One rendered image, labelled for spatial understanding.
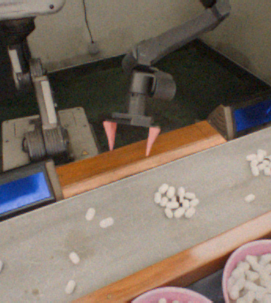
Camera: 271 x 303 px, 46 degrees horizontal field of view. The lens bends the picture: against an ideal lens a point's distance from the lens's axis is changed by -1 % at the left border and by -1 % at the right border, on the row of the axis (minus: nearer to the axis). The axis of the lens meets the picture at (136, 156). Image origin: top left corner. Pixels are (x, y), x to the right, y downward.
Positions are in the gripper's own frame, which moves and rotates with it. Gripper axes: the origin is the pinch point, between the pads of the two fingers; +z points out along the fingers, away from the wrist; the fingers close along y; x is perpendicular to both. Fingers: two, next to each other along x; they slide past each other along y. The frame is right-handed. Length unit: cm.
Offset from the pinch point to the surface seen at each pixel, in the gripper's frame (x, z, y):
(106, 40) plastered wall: -194, -77, 67
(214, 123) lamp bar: 11.7, -9.2, -19.8
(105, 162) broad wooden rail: -15.4, 6.2, 9.9
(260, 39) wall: -185, -88, -60
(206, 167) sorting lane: -22.2, 3.8, -21.9
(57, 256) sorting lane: 8.3, 29.0, 13.3
